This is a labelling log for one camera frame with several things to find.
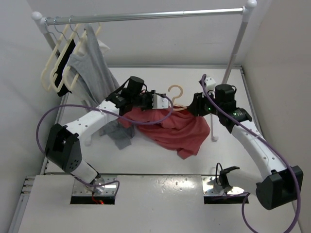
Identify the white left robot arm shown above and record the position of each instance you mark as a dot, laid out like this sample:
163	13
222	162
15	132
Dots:
63	146

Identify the metal clothes rack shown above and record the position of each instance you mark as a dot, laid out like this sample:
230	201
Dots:
245	11

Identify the white garment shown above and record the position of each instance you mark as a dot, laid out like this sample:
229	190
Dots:
103	47

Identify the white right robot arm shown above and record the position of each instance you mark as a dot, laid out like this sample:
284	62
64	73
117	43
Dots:
278	183

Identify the red t shirt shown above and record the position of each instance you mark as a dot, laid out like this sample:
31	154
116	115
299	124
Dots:
181	131

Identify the cream hanger outer left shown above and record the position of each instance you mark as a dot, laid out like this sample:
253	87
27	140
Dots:
47	75

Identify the black garment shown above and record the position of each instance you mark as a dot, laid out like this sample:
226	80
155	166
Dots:
63	91

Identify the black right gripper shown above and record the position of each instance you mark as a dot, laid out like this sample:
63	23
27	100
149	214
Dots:
196	107

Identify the grey t shirt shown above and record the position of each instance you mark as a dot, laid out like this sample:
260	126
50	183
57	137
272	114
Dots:
95	80

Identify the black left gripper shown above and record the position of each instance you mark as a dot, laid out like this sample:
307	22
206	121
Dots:
150	106

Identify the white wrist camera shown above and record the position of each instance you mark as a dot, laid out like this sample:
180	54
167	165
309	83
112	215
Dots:
160	102
210	83

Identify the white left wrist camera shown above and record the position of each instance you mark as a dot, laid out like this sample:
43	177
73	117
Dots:
160	102

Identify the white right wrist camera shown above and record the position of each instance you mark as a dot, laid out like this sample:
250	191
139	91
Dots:
210	83

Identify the beige plastic hanger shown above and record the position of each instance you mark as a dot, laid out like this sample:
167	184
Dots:
177	107

